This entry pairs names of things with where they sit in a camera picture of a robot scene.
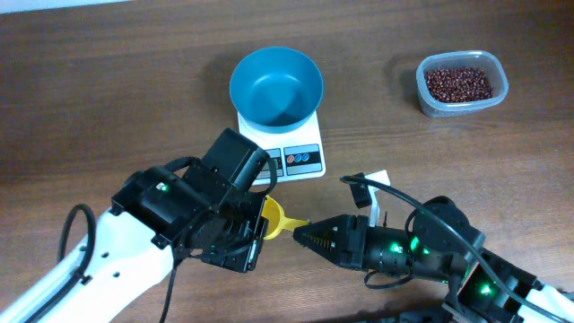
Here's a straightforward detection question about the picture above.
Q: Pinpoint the white digital kitchen scale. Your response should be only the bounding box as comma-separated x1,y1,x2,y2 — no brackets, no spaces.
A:
238,112,326,182

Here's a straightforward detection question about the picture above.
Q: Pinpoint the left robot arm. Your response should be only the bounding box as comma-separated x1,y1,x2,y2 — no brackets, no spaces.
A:
1,129,272,322

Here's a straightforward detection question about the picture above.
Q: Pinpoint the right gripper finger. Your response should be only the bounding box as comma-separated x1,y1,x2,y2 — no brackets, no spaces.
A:
292,233,341,266
293,214,346,238

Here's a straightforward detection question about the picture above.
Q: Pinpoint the red beans pile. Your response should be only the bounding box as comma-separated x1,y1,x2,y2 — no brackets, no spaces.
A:
423,67,493,103

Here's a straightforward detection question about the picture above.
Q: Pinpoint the blue plastic bowl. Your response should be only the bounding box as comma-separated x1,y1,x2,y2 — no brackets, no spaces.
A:
229,47,324,134

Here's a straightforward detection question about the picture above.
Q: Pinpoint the yellow measuring scoop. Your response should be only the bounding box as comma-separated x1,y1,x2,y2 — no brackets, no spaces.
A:
261,196,309,240

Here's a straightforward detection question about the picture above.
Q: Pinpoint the clear plastic bean container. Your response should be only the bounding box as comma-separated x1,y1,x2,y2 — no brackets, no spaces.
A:
415,50,509,118

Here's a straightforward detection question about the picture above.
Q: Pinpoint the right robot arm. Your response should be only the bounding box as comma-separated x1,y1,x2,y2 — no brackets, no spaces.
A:
293,196,573,322

